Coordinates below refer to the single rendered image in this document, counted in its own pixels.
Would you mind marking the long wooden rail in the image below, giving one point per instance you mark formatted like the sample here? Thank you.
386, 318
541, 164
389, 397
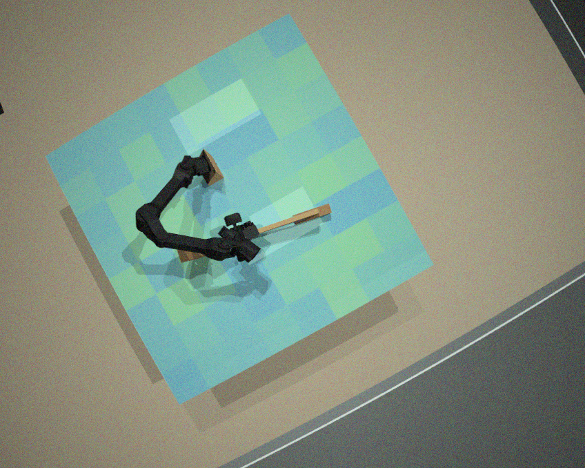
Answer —
288, 221

